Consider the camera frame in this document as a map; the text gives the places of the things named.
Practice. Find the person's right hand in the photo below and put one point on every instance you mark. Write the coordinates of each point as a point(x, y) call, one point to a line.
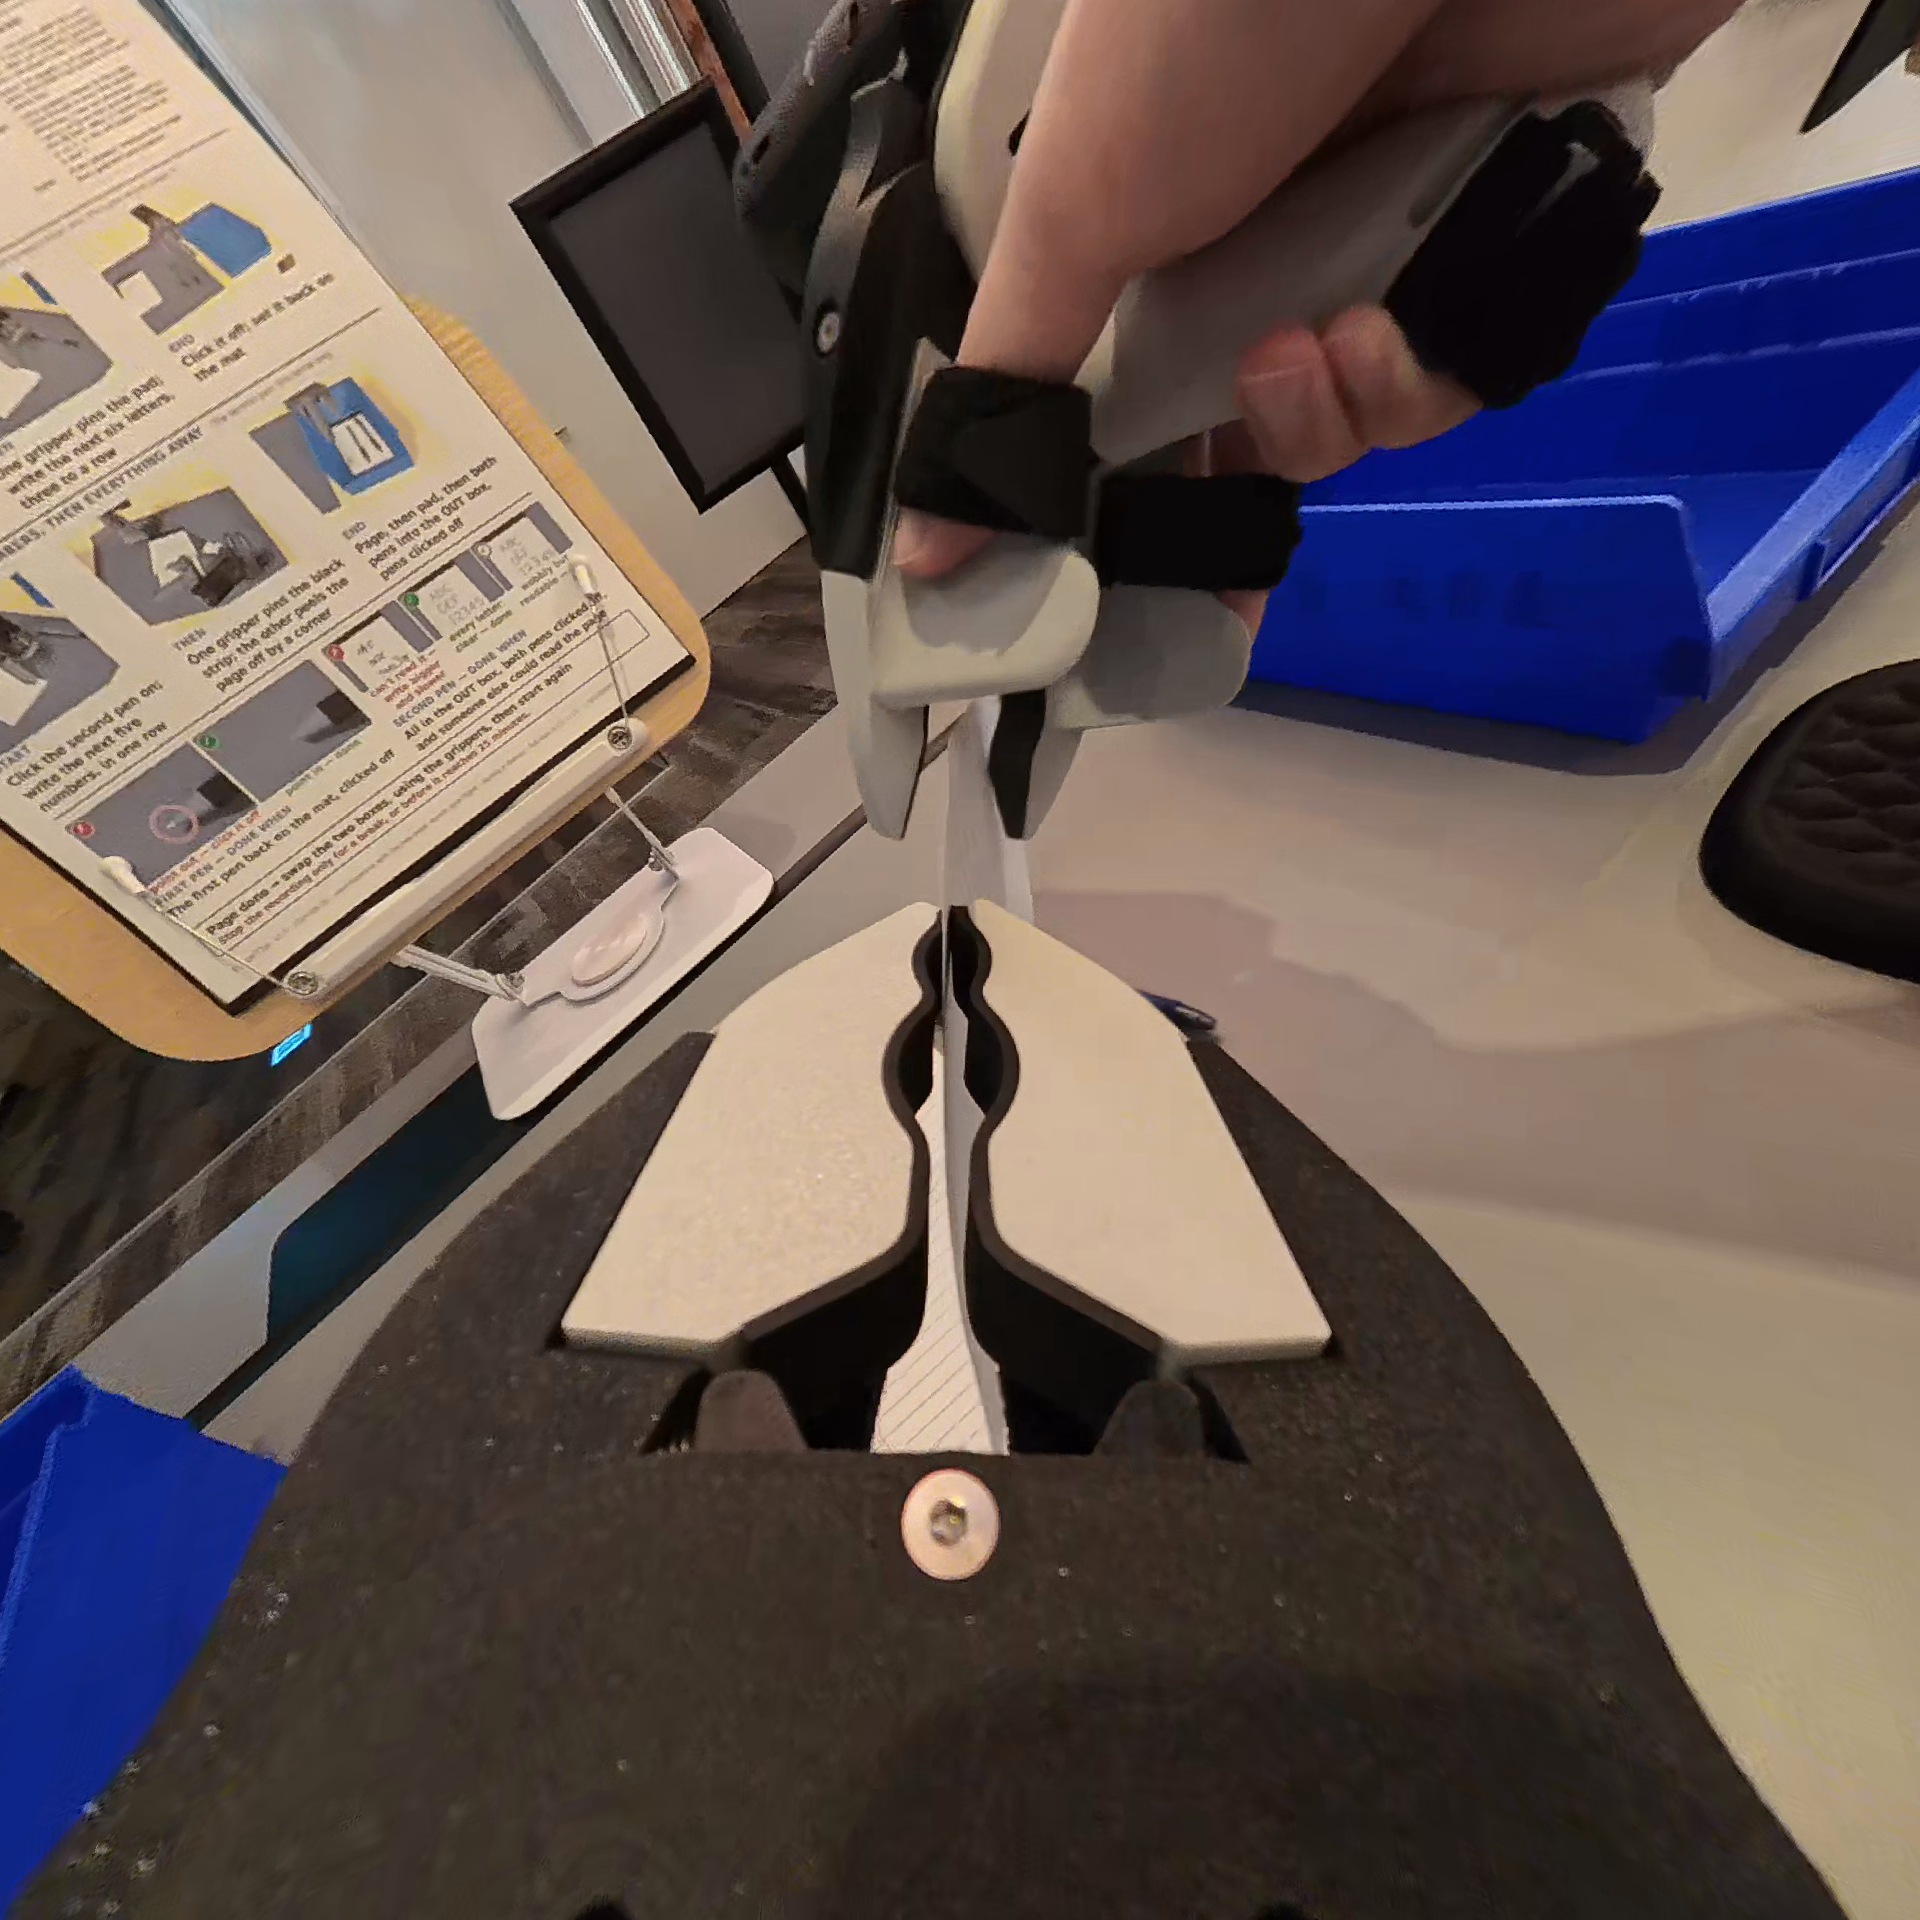
point(1200, 149)

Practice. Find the black framed display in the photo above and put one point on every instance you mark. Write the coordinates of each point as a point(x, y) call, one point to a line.
point(661, 301)

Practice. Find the instruction sheet on wooden stand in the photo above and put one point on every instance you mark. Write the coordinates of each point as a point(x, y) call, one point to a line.
point(89, 944)

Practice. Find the black padded armrest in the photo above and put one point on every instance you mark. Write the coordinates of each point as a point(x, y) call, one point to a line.
point(1829, 827)

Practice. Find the written lined paper sheet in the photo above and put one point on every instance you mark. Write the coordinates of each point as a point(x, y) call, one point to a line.
point(937, 1396)

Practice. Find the white stand base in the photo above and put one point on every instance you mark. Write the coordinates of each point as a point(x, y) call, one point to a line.
point(704, 886)

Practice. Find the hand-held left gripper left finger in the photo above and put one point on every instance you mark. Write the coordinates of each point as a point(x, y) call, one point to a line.
point(750, 1171)

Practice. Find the printed instruction sheet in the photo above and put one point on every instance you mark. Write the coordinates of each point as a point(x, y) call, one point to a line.
point(300, 451)

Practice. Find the blue plastic bin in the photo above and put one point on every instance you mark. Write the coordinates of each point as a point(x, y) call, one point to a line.
point(89, 1575)
point(1499, 599)

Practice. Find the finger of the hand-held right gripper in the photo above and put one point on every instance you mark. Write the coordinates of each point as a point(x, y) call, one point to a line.
point(900, 751)
point(1036, 751)

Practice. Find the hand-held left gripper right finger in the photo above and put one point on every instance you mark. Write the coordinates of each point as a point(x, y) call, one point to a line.
point(1141, 1171)

